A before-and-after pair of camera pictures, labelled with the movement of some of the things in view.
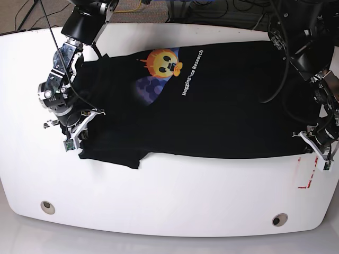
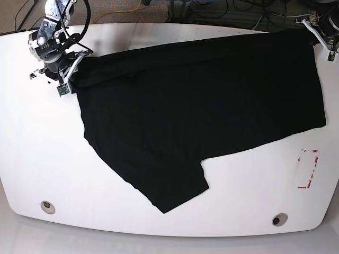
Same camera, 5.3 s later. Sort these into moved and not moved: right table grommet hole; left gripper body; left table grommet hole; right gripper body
Moved: right gripper body; left gripper body
Not moved: left table grommet hole; right table grommet hole
